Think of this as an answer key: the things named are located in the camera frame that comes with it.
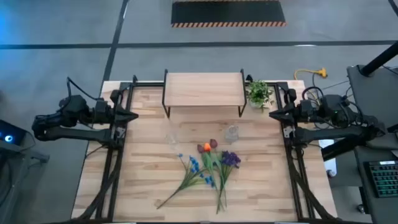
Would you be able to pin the blue artificial flower bunch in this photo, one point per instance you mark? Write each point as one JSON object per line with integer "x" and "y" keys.
{"x": 194, "y": 164}

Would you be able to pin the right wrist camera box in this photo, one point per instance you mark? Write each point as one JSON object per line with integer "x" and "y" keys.
{"x": 291, "y": 96}

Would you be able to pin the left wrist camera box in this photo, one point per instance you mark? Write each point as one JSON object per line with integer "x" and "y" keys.
{"x": 115, "y": 97}

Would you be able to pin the black diagonal pole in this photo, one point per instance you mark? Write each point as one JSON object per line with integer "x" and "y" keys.
{"x": 379, "y": 59}

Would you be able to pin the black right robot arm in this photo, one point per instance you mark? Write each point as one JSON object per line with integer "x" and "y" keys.
{"x": 329, "y": 133}

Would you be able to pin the black computer with blue light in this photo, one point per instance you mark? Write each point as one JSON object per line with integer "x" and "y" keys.
{"x": 14, "y": 130}

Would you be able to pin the green plant in white pot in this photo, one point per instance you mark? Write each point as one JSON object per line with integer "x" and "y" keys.
{"x": 258, "y": 91}

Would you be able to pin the white flat floor object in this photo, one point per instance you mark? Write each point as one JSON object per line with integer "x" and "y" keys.
{"x": 326, "y": 144}

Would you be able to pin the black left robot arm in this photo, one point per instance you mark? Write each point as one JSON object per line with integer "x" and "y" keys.
{"x": 71, "y": 133}

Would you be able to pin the black hazard-striped floor mat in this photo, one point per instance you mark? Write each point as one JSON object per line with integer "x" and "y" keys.
{"x": 227, "y": 12}

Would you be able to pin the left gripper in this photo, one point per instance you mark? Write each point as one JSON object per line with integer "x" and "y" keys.
{"x": 105, "y": 112}

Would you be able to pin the purple artificial flower bunch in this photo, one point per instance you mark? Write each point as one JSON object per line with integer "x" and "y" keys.
{"x": 230, "y": 159}

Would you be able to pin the patterned cut-glass vase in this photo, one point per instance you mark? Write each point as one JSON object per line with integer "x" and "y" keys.
{"x": 231, "y": 134}

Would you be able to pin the grey equipment cart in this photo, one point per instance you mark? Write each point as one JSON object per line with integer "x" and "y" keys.
{"x": 15, "y": 174}

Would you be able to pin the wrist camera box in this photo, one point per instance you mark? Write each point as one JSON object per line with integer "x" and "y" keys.
{"x": 115, "y": 97}
{"x": 291, "y": 96}

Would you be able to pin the dark grey desk top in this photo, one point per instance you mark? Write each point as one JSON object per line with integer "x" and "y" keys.
{"x": 382, "y": 211}
{"x": 382, "y": 90}

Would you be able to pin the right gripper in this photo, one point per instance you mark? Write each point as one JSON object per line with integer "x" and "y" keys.
{"x": 303, "y": 112}

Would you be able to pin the wooden shelf black metal legs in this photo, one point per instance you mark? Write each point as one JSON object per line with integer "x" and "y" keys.
{"x": 203, "y": 90}

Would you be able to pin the tall clear glass vase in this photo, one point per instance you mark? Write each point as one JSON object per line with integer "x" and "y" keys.
{"x": 172, "y": 138}

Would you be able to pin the black metal table frame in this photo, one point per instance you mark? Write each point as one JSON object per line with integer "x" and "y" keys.
{"x": 146, "y": 84}

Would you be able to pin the black desk support bar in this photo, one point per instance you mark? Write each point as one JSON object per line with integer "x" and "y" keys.
{"x": 339, "y": 151}

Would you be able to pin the black backlit keyboard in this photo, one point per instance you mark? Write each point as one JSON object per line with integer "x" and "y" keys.
{"x": 385, "y": 179}

